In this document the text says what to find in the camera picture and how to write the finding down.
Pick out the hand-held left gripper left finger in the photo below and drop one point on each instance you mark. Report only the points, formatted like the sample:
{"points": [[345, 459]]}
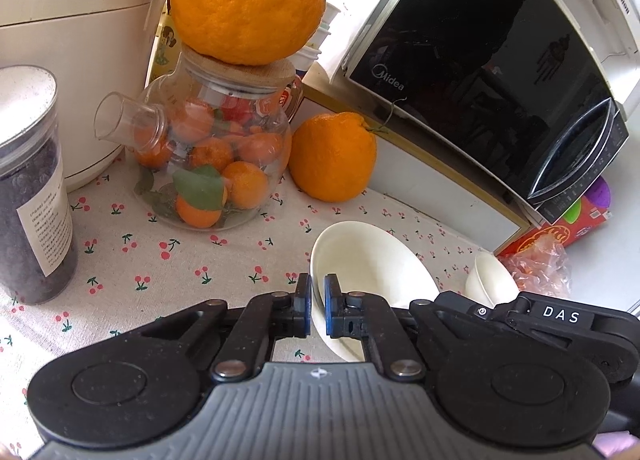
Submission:
{"points": [[304, 307]]}

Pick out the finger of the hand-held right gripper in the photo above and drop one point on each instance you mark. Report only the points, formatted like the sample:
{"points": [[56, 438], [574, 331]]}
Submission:
{"points": [[530, 320]]}

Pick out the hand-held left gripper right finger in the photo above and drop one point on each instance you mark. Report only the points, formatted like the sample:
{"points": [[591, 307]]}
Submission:
{"points": [[331, 307]]}

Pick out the large cream bowl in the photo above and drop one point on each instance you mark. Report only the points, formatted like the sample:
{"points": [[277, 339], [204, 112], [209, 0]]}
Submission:
{"points": [[370, 265]]}

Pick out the clear plastic bag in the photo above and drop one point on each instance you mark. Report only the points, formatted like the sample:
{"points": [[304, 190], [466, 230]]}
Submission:
{"points": [[542, 265]]}

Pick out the small cream bowl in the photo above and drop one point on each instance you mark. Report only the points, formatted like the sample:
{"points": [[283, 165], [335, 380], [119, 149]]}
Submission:
{"points": [[487, 277]]}

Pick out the red cardboard box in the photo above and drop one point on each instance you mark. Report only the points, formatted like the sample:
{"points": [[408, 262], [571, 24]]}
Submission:
{"points": [[550, 235]]}

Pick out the green round lid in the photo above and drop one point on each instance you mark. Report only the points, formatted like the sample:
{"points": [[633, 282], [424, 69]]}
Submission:
{"points": [[572, 214]]}

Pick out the pile of small tangerines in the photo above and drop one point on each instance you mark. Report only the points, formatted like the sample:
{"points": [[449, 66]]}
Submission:
{"points": [[245, 180]]}

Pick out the purple round lid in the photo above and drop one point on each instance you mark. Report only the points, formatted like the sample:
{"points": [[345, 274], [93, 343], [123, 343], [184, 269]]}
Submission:
{"points": [[598, 194]]}

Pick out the large orange with stem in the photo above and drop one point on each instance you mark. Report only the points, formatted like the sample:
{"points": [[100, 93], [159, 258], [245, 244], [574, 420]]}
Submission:
{"points": [[332, 158]]}

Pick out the cherry printed tablecloth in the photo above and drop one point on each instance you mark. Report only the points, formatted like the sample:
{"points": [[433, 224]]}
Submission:
{"points": [[150, 260]]}

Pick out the white cabinet with wooden trim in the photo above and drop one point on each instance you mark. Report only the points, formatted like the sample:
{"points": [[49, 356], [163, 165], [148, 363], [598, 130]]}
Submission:
{"points": [[425, 175]]}

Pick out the red printed glass cup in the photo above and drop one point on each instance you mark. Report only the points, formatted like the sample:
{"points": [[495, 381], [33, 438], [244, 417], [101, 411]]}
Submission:
{"points": [[292, 98]]}

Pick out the glass teapot with wooden lid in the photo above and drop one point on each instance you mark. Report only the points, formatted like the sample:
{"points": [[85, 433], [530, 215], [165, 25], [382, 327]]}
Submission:
{"points": [[210, 105]]}

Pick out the black microwave oven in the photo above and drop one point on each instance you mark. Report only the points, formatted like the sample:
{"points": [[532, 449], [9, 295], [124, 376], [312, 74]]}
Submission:
{"points": [[490, 65]]}

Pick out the stack of white paper cups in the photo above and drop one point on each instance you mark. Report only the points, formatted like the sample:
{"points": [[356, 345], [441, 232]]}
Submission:
{"points": [[317, 40]]}

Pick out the clear jar with dark contents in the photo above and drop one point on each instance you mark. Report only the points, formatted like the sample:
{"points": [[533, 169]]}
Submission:
{"points": [[30, 200]]}

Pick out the cartoon printed carton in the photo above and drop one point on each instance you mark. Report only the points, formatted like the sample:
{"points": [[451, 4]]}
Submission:
{"points": [[165, 48]]}

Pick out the white kitchen appliance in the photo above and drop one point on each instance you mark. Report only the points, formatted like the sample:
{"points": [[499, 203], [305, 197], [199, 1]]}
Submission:
{"points": [[75, 40]]}

